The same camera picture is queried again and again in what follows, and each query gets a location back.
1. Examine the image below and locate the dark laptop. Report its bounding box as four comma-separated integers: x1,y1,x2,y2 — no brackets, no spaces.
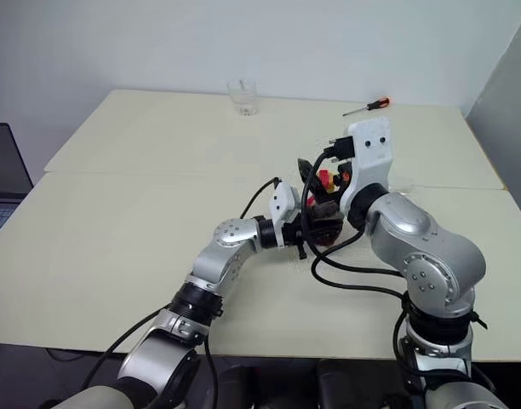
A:
0,122,35,244

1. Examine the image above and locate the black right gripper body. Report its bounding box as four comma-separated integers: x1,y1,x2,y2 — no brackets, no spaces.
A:
325,135,357,199

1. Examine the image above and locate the clear glass tumbler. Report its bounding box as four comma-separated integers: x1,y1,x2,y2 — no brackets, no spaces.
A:
226,78,261,118

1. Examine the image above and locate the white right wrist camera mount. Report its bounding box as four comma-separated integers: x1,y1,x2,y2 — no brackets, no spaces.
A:
339,118,392,222

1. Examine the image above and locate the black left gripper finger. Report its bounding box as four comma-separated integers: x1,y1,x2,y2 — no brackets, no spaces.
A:
306,203,346,220
306,229,343,250

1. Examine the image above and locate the orange black handled screwdriver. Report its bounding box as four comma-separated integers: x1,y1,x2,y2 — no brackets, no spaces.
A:
342,97,391,118

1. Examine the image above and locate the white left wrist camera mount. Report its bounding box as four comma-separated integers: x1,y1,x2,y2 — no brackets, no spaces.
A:
267,182,305,249

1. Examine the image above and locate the grey partition panel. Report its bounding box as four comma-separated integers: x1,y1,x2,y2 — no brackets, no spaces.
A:
463,16,521,233

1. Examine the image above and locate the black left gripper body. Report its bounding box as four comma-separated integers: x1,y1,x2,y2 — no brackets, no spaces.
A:
283,218,310,262

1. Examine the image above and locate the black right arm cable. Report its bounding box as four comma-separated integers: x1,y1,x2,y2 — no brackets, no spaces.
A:
301,147,427,409

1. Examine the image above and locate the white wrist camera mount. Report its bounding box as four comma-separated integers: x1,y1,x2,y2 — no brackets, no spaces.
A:
339,118,392,222
267,182,305,249

